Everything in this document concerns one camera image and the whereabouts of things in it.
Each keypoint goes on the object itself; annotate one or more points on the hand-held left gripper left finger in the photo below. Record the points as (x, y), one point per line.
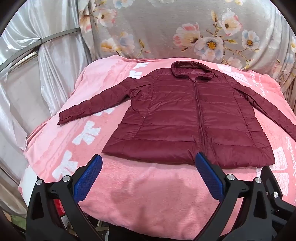
(89, 176)

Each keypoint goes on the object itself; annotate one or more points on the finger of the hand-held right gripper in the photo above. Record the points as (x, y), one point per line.
(275, 201)

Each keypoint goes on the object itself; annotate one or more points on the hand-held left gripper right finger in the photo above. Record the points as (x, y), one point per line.
(208, 176)

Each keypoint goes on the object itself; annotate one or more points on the maroon puffer jacket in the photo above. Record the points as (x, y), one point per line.
(173, 115)

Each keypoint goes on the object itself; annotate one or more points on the red object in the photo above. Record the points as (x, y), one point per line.
(57, 207)

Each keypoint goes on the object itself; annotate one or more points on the pink blanket with white print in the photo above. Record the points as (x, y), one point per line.
(138, 185)

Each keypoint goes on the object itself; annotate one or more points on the white satin curtain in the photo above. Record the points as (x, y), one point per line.
(57, 69)

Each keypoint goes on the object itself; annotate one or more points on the curved metal bar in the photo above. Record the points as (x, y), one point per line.
(57, 34)

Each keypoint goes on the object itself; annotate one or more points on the grey floral cloth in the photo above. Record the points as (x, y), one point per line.
(161, 30)

